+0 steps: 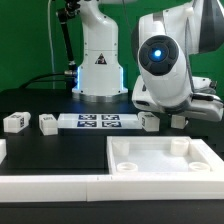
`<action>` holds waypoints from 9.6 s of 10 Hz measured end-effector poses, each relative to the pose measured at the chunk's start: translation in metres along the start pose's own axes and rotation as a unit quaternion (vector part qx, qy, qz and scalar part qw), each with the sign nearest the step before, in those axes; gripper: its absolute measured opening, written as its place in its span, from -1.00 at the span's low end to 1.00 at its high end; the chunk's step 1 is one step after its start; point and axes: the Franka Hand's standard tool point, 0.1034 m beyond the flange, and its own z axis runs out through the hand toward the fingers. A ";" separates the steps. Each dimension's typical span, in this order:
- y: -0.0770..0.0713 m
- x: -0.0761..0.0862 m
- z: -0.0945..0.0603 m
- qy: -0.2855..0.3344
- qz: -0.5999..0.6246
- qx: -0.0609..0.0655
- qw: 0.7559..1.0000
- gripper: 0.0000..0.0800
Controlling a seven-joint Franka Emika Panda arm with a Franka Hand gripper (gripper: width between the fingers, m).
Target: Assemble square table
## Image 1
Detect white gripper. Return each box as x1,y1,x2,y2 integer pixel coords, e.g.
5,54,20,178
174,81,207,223
132,76,224,122

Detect white square table top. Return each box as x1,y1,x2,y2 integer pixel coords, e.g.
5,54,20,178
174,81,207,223
107,136,224,175

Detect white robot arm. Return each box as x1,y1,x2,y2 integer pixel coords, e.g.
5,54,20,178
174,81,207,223
73,0,224,121

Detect white plate with fiducial tags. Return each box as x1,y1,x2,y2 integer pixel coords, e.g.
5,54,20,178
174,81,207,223
58,113,141,129

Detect white front fence bar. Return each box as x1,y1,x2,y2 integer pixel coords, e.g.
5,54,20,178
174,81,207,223
0,173,224,203

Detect black camera stand pole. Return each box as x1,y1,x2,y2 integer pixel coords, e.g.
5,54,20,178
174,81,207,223
56,0,80,91

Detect black cables behind base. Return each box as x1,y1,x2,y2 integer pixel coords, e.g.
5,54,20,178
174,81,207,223
19,72,75,90

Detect white hanging cable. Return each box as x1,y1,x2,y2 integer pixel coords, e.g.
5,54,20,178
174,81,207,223
46,0,57,90

